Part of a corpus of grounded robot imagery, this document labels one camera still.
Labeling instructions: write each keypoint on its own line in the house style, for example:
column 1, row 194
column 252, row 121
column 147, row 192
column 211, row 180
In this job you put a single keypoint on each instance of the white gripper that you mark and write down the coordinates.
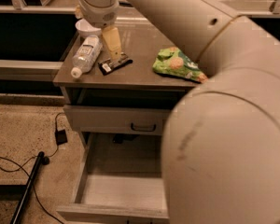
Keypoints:
column 98, row 15

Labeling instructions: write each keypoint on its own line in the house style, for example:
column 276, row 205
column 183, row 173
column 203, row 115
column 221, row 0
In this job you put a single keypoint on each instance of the clear plastic water bottle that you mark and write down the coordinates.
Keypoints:
column 86, row 56

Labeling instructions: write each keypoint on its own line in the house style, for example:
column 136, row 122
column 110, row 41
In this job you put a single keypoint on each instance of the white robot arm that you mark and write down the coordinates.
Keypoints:
column 220, row 152

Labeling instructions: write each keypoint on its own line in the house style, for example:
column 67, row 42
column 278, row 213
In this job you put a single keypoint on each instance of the grey drawer cabinet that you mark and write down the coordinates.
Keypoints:
column 134, row 85

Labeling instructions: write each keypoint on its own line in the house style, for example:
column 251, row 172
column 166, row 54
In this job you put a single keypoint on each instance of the closed top drawer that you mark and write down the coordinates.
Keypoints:
column 98, row 119

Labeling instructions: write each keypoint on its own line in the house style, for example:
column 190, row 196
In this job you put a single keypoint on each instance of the open middle drawer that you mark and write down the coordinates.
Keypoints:
column 119, row 183

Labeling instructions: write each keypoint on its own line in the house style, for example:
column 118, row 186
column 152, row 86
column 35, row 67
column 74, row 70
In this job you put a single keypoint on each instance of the white ceramic bowl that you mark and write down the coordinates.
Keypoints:
column 85, row 29

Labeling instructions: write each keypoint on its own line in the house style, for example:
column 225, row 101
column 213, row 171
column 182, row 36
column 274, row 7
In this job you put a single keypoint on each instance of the black snack bar wrapper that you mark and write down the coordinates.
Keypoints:
column 108, row 66

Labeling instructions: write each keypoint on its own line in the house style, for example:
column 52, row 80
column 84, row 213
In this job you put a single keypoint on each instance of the green chip bag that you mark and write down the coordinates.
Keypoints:
column 174, row 63

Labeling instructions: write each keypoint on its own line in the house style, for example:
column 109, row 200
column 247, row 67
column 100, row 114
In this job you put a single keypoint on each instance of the black power adapter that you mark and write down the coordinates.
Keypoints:
column 60, row 137

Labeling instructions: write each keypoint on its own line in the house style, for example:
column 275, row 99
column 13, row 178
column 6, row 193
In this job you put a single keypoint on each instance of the black pole on floor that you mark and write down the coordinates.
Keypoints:
column 16, row 219

